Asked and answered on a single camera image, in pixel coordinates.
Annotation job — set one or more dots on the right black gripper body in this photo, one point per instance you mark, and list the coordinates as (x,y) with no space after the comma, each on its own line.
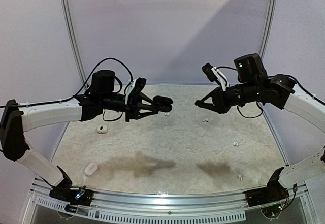
(223,99)

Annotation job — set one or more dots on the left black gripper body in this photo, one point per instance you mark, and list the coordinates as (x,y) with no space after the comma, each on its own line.
(130,108)

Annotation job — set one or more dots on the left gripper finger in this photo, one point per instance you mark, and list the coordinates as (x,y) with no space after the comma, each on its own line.
(145,100)
(148,111)

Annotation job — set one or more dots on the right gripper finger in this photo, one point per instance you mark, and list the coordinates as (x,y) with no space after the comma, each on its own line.
(208,106)
(211,95)

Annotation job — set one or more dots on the black oval charging case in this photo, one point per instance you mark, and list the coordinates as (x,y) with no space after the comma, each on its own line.
(162,104)

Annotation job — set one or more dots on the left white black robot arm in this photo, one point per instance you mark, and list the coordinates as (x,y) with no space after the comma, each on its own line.
(17,119)

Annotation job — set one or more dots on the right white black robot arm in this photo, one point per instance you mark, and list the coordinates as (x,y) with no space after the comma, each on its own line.
(282,91)

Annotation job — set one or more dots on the small white open case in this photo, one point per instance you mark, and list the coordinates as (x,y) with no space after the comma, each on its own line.
(102,129)

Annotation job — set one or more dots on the white oval closed case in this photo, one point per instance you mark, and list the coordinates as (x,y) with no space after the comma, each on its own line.
(90,169)

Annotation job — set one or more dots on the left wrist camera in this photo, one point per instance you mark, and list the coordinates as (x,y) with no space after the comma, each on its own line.
(134,88)

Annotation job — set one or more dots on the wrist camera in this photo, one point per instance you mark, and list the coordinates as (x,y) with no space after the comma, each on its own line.
(215,75)
(134,88)

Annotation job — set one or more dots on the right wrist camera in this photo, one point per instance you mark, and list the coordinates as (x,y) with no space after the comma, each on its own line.
(215,75)

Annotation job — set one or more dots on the aluminium front rail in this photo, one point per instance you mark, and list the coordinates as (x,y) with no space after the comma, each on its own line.
(104,198)

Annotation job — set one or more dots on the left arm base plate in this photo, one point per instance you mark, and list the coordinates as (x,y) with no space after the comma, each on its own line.
(73,195)

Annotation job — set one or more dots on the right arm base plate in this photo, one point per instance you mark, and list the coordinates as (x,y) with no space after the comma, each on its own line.
(264,195)

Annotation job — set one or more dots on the white slotted cable duct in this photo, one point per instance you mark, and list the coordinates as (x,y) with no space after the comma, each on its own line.
(49,211)

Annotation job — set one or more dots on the right aluminium frame post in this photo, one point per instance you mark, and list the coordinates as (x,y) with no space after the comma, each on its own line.
(267,27)

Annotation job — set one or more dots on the aluminium frame post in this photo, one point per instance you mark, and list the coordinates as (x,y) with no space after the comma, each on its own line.
(73,41)
(267,27)

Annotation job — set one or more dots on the left aluminium frame post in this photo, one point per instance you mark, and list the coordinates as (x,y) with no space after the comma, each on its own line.
(73,41)

